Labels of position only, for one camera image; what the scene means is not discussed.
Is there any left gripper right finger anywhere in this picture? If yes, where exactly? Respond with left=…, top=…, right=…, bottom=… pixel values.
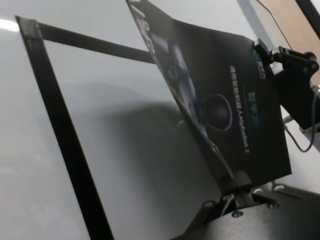
left=235, top=171, right=304, bottom=209

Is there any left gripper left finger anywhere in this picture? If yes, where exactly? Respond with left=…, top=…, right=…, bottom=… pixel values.
left=198, top=174, right=238, bottom=225

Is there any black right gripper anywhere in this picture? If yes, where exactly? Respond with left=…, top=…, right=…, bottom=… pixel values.
left=251, top=39, right=320, bottom=130

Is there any black robot print poster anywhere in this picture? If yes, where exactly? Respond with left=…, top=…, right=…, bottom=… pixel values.
left=126, top=0, right=293, bottom=188

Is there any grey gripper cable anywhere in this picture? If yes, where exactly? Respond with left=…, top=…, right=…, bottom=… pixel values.
left=283, top=84, right=320, bottom=153

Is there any black tape frame outline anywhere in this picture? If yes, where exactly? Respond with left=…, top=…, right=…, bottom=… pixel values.
left=14, top=14, right=157, bottom=240

